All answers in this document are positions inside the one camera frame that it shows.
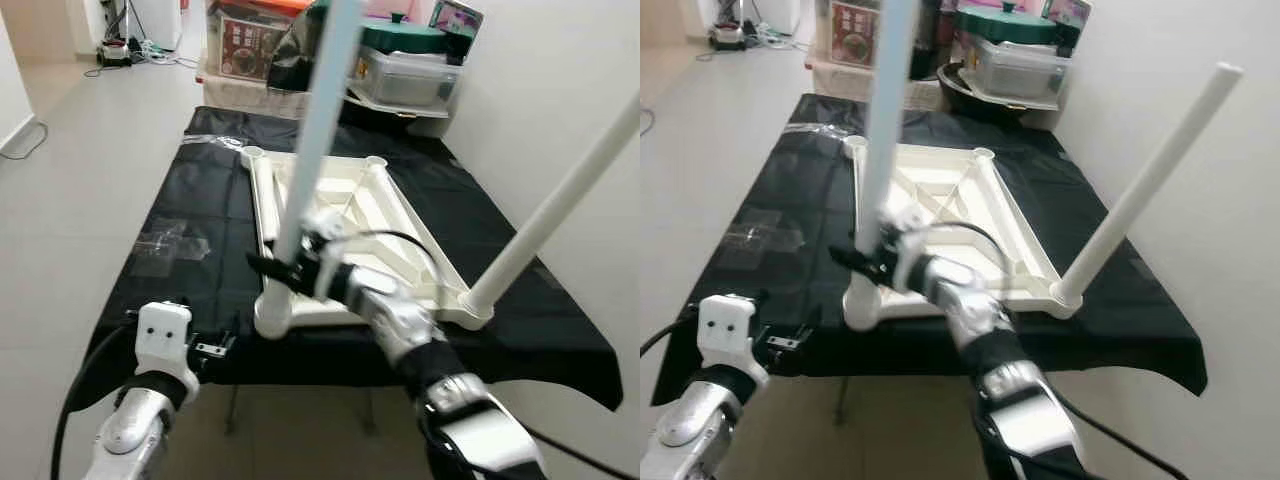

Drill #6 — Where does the black tablecloth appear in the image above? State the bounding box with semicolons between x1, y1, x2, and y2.
65;105;623;411
650;92;1208;406

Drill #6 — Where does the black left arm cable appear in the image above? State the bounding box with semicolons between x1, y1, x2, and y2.
50;325;141;480
640;318;701;359

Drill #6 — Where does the clear plastic container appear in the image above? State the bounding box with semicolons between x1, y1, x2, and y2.
960;38;1071;101
345;48;463;109

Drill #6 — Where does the tangled floor cable bundle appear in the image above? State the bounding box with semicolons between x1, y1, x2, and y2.
695;25;811;63
85;40;201;76

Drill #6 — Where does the clear tape cross patch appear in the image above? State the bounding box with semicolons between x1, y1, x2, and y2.
725;210;806;266
130;218;216;276

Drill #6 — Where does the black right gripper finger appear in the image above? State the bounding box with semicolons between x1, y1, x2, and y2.
828;245;877;278
247;252;298;287

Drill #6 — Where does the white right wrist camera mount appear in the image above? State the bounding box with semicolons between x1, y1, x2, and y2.
300;208;346;301
880;200;931;291

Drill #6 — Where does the dark printed picture box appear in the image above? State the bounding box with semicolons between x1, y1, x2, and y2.
1040;0;1091;51
430;0;484;61

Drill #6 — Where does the dark curved metal sheet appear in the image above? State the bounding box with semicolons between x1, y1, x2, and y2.
268;10;331;93
905;0;946;81

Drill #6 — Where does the green round pot lid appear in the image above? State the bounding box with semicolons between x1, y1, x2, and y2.
355;12;451;53
955;3;1059;46

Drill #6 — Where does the white appliance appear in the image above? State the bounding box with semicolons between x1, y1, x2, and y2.
135;0;183;41

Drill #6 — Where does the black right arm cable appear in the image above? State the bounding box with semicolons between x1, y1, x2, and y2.
335;230;641;480
915;222;1191;480

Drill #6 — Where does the white plastic children table top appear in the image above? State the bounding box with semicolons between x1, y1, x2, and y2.
240;145;496;331
843;135;1086;321

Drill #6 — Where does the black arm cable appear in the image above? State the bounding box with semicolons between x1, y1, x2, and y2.
640;318;701;359
50;325;141;480
335;230;641;480
915;222;1191;480

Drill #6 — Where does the pink plastic container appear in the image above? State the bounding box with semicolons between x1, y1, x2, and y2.
365;0;431;19

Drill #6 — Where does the beige patterned cloth cover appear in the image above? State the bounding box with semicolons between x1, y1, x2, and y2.
200;75;311;121
808;60;946;111

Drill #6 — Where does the clear storage box orange lid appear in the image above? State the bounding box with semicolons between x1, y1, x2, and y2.
205;0;301;81
825;0;891;69

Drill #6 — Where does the black wall cable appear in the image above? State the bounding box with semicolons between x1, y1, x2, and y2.
0;120;49;161

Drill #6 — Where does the black wok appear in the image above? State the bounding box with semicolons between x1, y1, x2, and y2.
938;62;1051;126
340;95;441;131

